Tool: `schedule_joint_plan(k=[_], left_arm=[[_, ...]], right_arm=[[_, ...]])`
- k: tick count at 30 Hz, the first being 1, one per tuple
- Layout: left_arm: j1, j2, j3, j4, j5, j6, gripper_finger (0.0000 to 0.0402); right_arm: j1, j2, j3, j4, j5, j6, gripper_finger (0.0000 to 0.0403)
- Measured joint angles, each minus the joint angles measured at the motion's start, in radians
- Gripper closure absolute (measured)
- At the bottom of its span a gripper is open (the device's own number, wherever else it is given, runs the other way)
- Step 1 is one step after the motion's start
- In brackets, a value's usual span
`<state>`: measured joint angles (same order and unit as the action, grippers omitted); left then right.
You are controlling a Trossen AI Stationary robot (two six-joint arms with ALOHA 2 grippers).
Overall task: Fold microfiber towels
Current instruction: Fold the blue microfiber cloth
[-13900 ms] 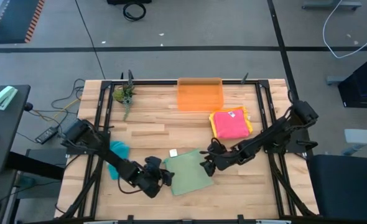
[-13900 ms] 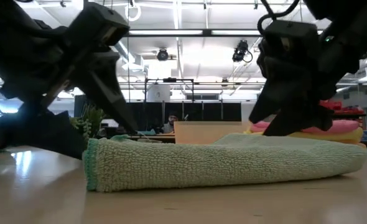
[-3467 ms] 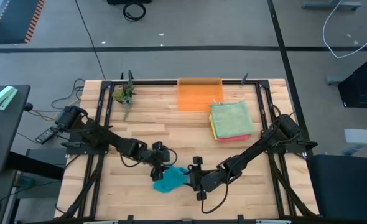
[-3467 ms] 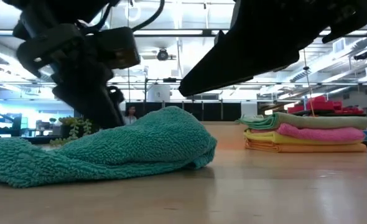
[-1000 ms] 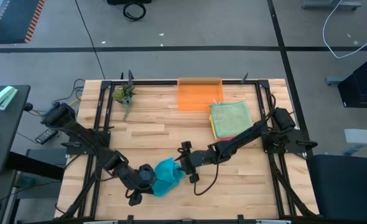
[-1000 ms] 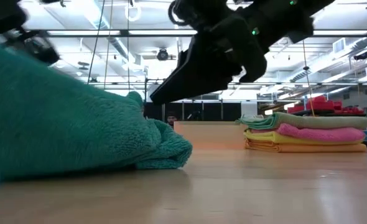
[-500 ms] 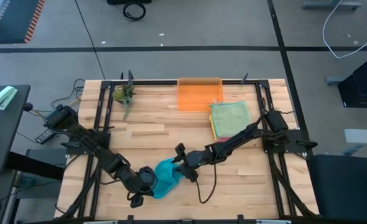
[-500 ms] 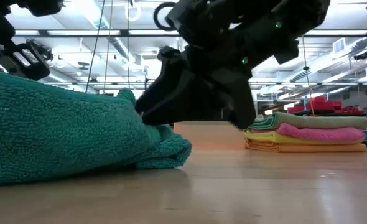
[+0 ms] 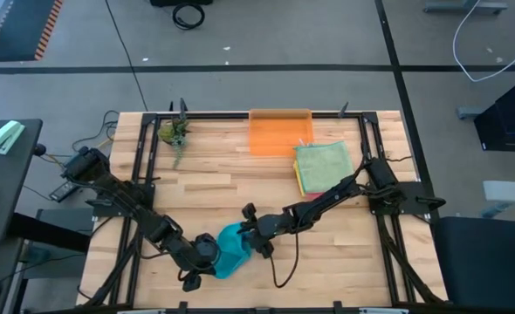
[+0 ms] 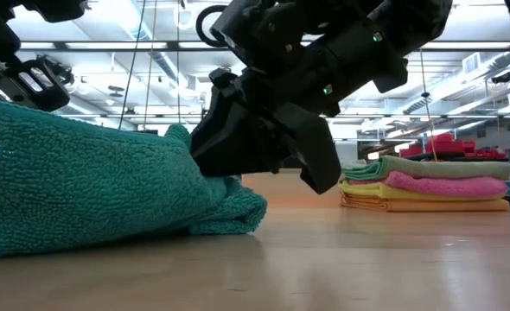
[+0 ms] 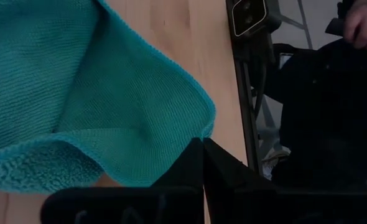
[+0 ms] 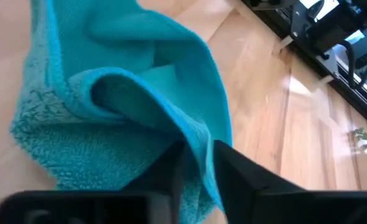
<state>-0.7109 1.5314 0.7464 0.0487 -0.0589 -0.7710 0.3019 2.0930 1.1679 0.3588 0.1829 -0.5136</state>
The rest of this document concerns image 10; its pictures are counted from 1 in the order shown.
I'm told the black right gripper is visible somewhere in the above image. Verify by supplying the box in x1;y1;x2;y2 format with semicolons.
188;67;343;196

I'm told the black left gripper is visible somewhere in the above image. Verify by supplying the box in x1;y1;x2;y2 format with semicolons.
0;54;72;113

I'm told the yellow microfiber towel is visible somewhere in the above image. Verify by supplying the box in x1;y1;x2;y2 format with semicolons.
339;180;507;202

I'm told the teal microfiber towel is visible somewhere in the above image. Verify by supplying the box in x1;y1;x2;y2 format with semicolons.
0;97;268;260

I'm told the light green microfiber towel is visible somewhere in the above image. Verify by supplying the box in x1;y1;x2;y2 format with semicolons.
343;155;510;181

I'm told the pink microfiber towel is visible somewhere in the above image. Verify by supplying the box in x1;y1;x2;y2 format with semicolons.
347;171;509;199

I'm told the shelf with red bins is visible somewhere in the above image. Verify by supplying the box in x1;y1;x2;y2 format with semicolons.
399;132;510;163

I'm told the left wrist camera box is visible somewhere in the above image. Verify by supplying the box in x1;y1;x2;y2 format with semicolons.
21;0;88;24

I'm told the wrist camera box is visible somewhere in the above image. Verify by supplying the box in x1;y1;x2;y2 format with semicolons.
209;0;290;73
21;0;88;24

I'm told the black hanging cable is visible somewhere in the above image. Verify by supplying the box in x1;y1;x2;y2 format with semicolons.
118;0;148;130

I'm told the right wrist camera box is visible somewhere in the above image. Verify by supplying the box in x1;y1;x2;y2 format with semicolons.
209;0;290;73

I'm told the thin beige hanging cable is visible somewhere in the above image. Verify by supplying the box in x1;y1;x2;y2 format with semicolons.
142;0;159;130

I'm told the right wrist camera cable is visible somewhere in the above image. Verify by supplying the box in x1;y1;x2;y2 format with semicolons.
195;4;230;48

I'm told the yellow hanging cable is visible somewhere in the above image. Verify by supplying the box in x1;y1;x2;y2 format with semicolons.
418;47;439;163

